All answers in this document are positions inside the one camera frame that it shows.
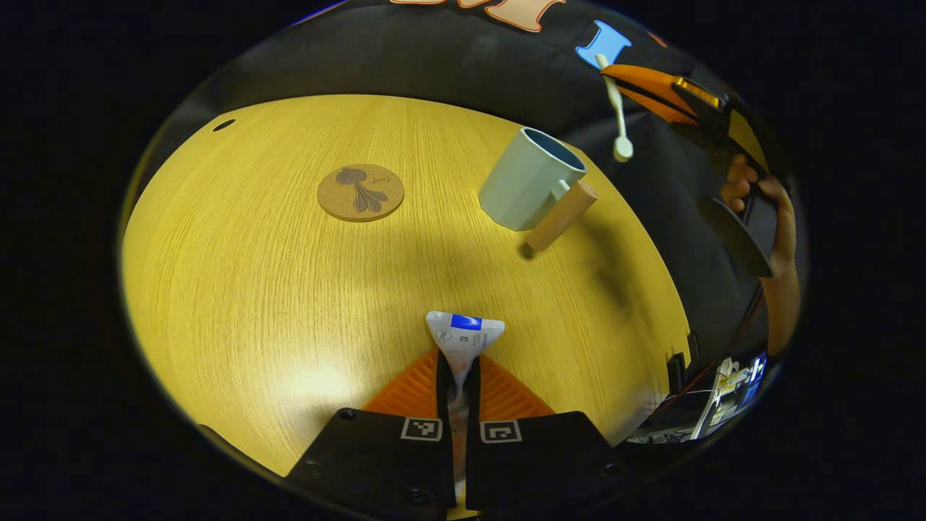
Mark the black stand with blue screen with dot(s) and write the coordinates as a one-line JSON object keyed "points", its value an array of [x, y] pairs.
{"points": [[757, 369]]}

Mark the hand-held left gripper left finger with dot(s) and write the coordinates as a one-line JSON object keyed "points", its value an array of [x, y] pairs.
{"points": [[443, 405]]}

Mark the pale toothbrush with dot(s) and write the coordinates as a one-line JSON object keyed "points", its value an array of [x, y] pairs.
{"points": [[618, 116]]}

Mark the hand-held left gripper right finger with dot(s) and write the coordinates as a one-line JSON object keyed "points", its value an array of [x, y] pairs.
{"points": [[474, 405]]}

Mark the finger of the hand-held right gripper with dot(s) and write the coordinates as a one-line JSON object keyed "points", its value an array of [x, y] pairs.
{"points": [[651, 78], [673, 112]]}

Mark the round cork coaster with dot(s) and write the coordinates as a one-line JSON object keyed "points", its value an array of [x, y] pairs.
{"points": [[360, 194]]}

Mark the white toothpaste tube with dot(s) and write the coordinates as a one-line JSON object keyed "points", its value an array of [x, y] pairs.
{"points": [[463, 336]]}

